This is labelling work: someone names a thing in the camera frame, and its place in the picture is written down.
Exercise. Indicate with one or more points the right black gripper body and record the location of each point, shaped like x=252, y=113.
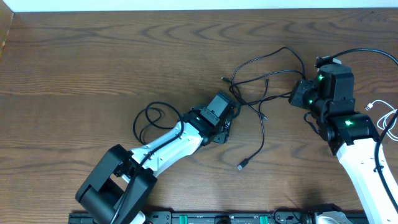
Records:
x=303, y=96

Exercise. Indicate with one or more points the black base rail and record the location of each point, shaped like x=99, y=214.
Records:
x=326, y=213

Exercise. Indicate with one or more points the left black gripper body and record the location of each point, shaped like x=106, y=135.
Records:
x=224, y=131

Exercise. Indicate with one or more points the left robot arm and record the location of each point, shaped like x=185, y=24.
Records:
x=118, y=187

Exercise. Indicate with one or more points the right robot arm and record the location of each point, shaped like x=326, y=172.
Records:
x=351, y=136

